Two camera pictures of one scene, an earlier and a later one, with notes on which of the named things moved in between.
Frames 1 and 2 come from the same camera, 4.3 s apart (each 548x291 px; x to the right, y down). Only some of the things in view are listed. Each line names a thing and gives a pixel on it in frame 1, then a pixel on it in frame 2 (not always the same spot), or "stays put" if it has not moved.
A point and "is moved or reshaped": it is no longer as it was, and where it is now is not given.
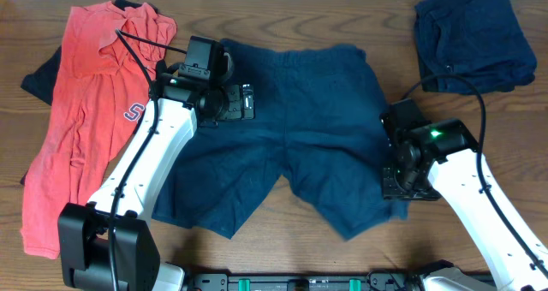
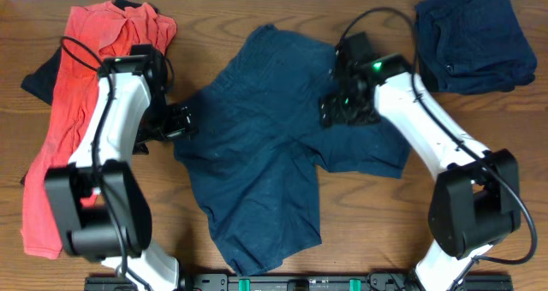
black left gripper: [237, 111] to [181, 121]
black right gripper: [390, 188] to [329, 111]
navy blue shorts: [318, 116] is moved or reshaped
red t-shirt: [110, 53] stays put
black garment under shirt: [41, 81] stays put
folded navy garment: [471, 41] stays put
